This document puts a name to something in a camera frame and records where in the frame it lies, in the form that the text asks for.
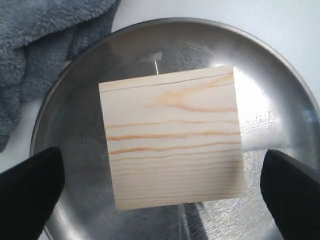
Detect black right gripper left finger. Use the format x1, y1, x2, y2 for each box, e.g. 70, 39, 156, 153
0, 147, 65, 240

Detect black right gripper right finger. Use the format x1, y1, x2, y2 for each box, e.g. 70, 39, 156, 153
260, 149, 320, 240

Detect light wooden block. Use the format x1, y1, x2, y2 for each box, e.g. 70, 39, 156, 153
98, 66, 247, 210

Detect grey-blue fluffy towel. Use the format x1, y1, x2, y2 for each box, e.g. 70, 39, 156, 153
0, 0, 120, 150

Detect round stainless steel plate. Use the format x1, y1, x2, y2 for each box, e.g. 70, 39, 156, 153
30, 18, 320, 240

